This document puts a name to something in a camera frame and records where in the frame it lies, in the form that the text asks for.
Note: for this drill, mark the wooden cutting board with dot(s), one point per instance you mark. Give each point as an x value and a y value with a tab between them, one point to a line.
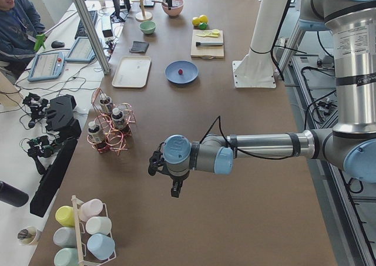
207	52

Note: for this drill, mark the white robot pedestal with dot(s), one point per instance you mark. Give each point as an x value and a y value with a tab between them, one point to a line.
256	69

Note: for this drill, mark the black handled knife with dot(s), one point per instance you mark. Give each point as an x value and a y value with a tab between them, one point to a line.
208	44

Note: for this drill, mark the mint cup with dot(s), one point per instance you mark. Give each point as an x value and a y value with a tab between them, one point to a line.
66	257

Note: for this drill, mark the black computer mouse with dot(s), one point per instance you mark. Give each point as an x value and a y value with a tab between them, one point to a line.
57	44

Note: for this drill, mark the grey cup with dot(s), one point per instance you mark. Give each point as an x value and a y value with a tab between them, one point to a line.
65	237

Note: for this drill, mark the blue cup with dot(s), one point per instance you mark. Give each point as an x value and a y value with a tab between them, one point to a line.
101	246

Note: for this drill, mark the blue plate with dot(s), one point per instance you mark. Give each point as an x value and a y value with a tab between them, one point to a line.
190	72

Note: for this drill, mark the yellow lemon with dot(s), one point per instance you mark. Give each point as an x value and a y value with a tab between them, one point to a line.
203	18
195	21

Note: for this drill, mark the black thermos bottle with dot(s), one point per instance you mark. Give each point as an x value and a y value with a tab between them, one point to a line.
13	196

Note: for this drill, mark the person in blue jacket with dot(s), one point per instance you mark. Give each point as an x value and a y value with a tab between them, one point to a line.
20	24

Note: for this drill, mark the yellow cup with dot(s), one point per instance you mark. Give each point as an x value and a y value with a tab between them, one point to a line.
65	216

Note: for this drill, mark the paper cup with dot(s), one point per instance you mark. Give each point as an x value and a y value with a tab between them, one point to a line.
29	236

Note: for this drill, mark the wooden cup tree stand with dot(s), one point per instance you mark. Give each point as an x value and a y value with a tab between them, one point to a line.
143	15

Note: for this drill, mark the pink bowl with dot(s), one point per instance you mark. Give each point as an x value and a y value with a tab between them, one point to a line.
175	10

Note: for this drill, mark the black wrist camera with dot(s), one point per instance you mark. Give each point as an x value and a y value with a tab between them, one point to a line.
156	163

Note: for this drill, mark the dark sauce bottle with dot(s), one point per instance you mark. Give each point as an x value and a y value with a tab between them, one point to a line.
96	135
106	103
119	120

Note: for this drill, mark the blue teach pendant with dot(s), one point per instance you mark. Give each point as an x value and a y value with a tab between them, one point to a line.
47	66
81	51

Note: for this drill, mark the green lime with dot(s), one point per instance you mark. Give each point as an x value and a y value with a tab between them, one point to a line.
202	26

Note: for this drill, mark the wooden cup rack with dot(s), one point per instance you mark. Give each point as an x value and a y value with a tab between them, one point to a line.
84	256

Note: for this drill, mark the white cup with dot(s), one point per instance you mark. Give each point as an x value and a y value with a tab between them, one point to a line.
99	224

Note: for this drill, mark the mint green bowl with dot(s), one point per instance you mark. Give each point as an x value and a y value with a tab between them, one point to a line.
147	27

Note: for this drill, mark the copper wire bottle rack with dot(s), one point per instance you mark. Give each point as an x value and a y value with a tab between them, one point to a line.
116	140

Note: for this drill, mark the cream plastic tray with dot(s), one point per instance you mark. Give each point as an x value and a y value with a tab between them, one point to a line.
132	72

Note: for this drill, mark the pink cup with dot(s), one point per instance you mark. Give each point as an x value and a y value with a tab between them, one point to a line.
90	209

